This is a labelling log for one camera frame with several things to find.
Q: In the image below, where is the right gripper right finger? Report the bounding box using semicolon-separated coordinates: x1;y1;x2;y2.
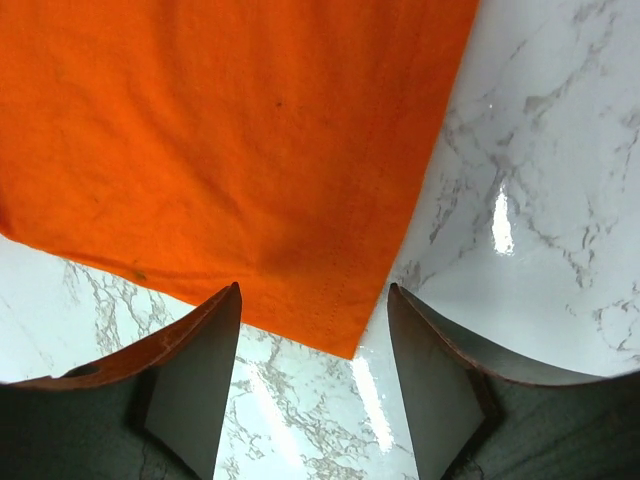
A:
387;284;639;479

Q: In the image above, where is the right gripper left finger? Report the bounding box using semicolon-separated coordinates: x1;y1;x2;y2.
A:
1;283;242;479

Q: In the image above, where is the orange t shirt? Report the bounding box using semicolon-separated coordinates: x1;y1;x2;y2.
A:
1;1;478;358

